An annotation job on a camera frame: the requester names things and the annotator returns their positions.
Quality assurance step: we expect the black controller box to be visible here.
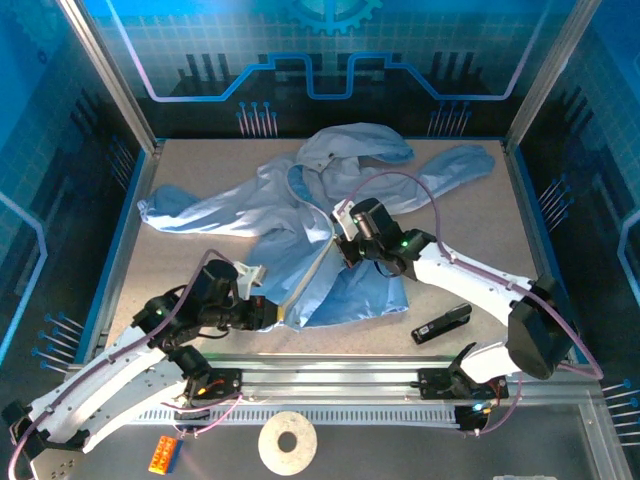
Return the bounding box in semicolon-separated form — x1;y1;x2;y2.
454;403;494;434

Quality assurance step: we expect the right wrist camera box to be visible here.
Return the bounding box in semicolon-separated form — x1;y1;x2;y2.
329;198;357;227

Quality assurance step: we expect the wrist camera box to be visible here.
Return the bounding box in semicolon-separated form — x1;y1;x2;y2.
329;198;357;227
235;262;270;290

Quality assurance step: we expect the black handheld device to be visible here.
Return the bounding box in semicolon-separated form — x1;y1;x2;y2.
410;302;474;345

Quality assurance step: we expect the aluminium mounting rail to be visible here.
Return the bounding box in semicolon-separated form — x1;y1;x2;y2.
64;352;599;401

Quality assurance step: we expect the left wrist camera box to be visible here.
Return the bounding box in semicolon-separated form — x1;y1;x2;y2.
235;262;270;290

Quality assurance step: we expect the orange connector block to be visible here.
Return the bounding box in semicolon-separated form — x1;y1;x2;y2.
147;434;184;475

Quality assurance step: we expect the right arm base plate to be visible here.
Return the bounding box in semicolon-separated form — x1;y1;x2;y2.
417;367;510;401

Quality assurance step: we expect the white tape roll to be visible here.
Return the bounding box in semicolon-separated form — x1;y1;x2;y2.
257;410;319;477

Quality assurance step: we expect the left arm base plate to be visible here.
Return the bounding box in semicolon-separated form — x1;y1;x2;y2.
182;367;246;401

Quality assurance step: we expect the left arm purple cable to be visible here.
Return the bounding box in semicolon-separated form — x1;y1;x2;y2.
7;248;246;480

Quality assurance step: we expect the light blue zip jacket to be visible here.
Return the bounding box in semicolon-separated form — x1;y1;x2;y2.
137;122;496;331

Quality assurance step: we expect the aluminium frame post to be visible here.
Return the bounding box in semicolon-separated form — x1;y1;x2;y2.
502;0;604;154
55;0;160;154

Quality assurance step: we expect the slotted grey cable duct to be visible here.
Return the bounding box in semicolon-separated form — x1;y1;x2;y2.
134;405;461;426

